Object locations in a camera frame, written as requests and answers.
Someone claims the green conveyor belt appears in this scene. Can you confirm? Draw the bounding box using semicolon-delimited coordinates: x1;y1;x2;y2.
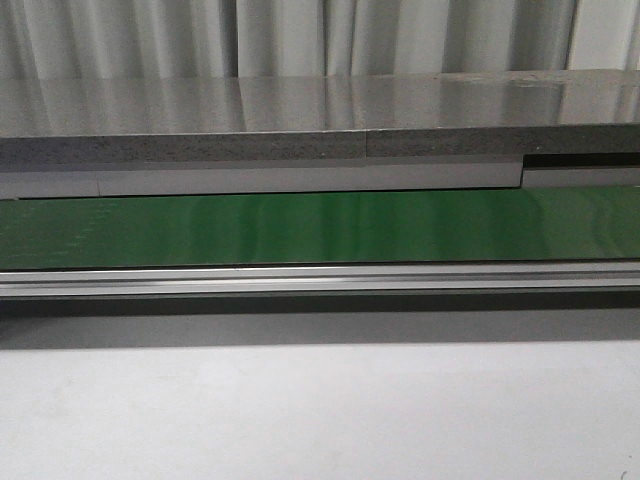
1;186;639;270

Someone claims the grey rear conveyor guard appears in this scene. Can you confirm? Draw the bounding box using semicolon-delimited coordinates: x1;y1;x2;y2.
1;154;523;199

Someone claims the grey rear guard right segment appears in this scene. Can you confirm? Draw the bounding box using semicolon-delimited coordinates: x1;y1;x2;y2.
521;153;639;188

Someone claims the white pleated curtain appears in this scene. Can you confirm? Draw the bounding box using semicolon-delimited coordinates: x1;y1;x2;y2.
1;1;639;79

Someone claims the aluminium front conveyor rail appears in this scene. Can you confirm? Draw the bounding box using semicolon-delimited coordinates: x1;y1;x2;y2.
1;260;639;299

